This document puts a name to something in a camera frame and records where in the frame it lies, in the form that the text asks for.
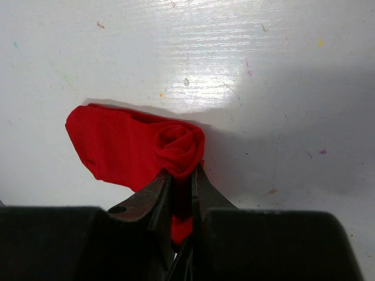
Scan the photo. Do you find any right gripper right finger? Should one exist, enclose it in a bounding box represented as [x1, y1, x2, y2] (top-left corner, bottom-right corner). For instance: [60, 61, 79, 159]
[191, 165, 363, 280]

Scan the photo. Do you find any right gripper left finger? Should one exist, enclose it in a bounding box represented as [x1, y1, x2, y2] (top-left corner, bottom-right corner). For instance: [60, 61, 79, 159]
[1, 171, 172, 280]

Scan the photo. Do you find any red Christmas sock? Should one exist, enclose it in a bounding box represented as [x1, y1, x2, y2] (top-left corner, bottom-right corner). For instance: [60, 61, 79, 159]
[65, 104, 205, 245]

